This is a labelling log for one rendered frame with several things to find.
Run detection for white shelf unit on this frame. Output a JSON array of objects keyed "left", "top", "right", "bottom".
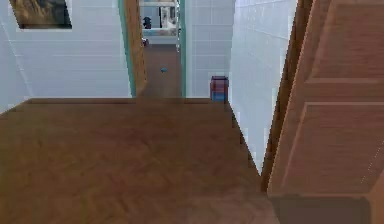
[{"left": 139, "top": 0, "right": 180, "bottom": 46}]

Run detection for brown wooden room door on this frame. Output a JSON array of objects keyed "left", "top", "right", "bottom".
[{"left": 260, "top": 0, "right": 384, "bottom": 198}]

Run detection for framed dark wall picture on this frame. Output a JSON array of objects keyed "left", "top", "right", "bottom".
[{"left": 8, "top": 0, "right": 73, "bottom": 30}]

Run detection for brown wooden door with teal frame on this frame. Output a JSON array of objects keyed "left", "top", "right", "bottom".
[{"left": 117, "top": 0, "right": 148, "bottom": 98}]

